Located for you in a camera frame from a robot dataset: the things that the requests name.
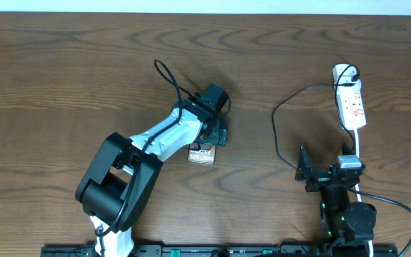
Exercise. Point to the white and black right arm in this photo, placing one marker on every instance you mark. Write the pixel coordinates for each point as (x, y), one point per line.
(348, 223)

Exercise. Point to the bronze Galaxy smartphone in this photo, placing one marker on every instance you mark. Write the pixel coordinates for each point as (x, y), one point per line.
(203, 154)

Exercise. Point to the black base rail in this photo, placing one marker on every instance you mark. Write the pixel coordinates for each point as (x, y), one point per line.
(188, 251)

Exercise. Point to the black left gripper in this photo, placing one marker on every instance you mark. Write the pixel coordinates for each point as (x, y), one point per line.
(221, 134)

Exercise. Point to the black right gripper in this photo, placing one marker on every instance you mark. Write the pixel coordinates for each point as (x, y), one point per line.
(304, 173)

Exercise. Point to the white USB charger adapter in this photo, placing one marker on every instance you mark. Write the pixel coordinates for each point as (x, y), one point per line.
(347, 74)

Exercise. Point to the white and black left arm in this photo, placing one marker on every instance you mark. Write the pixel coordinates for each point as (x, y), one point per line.
(118, 183)

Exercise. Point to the white power strip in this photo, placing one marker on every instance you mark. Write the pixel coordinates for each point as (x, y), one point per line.
(351, 109)

